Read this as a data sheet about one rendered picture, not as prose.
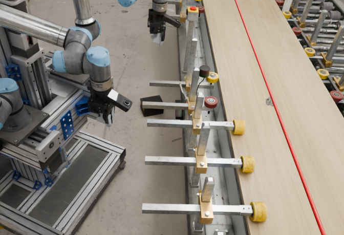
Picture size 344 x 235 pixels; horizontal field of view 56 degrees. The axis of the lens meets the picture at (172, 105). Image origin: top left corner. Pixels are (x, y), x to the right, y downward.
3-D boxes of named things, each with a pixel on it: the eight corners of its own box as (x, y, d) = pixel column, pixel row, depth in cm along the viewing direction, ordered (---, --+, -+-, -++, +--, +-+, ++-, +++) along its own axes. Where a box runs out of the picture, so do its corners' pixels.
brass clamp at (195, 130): (191, 134, 170) (192, 128, 167) (189, 116, 180) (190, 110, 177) (202, 134, 171) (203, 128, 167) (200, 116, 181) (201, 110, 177)
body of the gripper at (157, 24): (147, 27, 169) (148, 6, 161) (163, 27, 171) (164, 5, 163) (150, 35, 163) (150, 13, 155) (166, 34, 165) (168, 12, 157)
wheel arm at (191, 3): (154, 4, 308) (154, -1, 305) (154, 2, 311) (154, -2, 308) (198, 6, 311) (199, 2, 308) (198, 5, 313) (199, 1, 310)
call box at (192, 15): (187, 22, 215) (188, 11, 210) (186, 17, 220) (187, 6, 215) (197, 22, 216) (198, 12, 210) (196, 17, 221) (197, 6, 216)
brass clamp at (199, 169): (194, 173, 152) (195, 167, 148) (192, 151, 162) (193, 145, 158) (207, 174, 152) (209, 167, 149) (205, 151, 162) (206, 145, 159)
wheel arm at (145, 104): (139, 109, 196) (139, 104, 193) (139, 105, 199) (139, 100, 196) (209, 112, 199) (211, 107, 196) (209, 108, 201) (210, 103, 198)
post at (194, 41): (184, 98, 229) (192, 39, 197) (184, 94, 231) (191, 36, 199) (189, 98, 229) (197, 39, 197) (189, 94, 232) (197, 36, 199)
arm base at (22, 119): (-10, 125, 149) (-18, 109, 143) (14, 105, 160) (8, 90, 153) (15, 136, 146) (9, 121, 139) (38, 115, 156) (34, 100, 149)
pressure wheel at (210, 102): (202, 117, 198) (205, 103, 191) (201, 108, 204) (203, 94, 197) (215, 118, 199) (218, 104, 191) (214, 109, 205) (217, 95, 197)
